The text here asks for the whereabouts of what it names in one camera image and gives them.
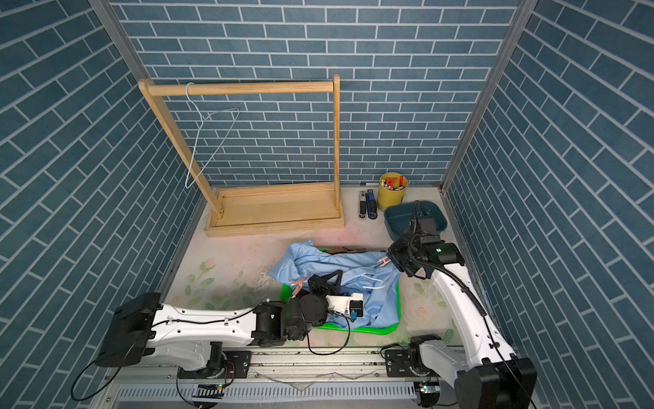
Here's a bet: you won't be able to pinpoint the light blue long-sleeve shirt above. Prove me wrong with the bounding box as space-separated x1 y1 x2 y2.
266 239 402 329

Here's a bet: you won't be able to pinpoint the white wire hanger plaid shirt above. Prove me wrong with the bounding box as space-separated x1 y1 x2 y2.
183 81 241 190

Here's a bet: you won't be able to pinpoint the white wire hanger blue shirt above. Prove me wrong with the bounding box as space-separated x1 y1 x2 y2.
353 274 387 291

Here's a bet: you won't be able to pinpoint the red clothespins in bucket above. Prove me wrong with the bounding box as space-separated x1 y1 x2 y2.
381 176 406 191

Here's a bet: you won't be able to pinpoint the plaid long-sleeve shirt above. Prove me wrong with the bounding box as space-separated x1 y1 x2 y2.
324 246 384 255

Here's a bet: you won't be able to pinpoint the green plastic basket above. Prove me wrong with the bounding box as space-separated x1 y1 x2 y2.
278 249 402 337

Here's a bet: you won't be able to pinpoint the yellow metal bucket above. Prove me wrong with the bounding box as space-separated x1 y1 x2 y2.
377 172 409 211

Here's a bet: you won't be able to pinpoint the white black stapler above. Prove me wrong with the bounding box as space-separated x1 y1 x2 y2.
359 191 367 220

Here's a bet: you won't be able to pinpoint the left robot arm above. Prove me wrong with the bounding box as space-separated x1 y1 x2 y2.
95 270 363 372

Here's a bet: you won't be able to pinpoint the wooden clothes rack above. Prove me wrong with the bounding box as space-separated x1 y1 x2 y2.
137 74 346 239

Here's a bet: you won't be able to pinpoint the teal plastic tub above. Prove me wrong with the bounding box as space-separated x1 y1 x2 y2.
384 200 448 240

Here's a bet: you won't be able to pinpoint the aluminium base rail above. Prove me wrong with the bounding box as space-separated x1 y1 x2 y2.
101 347 492 409

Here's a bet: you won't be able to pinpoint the blue black stapler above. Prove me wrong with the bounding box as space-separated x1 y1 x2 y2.
365 189 377 220

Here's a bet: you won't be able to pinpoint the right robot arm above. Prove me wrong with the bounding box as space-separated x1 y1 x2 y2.
387 200 538 408

